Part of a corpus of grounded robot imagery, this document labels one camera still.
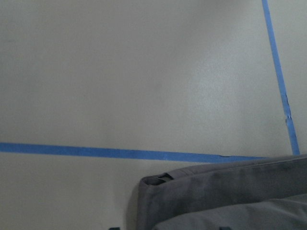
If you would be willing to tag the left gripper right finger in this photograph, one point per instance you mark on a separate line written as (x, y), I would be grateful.
(224, 228)

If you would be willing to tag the dark brown t-shirt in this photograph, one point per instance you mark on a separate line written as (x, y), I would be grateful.
(204, 187)

